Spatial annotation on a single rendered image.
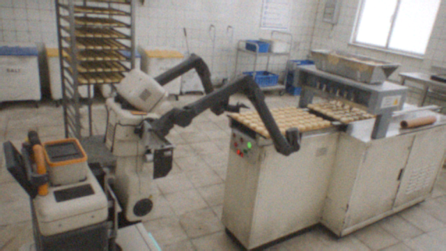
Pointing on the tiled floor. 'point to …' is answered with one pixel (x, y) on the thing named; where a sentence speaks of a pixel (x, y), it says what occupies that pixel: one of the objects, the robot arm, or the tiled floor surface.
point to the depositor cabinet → (381, 175)
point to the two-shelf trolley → (267, 61)
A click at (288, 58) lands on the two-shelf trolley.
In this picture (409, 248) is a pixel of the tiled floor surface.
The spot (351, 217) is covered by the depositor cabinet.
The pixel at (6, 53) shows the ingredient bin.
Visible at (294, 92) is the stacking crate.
